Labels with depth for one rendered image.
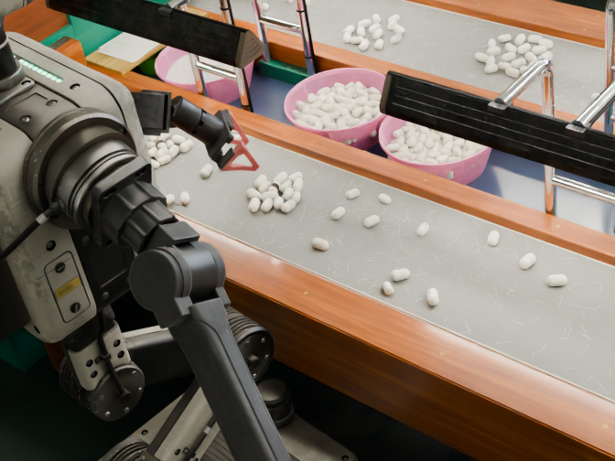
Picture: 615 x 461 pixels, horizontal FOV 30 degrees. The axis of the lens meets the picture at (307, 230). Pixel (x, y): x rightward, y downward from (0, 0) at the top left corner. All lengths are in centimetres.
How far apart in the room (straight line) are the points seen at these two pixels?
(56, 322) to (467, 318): 82
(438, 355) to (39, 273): 77
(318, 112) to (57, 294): 124
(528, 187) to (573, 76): 36
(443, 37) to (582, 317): 106
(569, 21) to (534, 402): 124
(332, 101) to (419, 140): 28
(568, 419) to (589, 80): 104
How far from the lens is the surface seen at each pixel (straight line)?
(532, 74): 208
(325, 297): 218
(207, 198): 253
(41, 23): 302
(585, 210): 247
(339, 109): 273
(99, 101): 157
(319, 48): 293
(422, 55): 289
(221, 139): 226
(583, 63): 281
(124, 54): 307
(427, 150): 257
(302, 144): 259
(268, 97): 295
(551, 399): 197
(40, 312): 164
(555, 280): 218
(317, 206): 244
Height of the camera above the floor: 223
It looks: 39 degrees down
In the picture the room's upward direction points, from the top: 11 degrees counter-clockwise
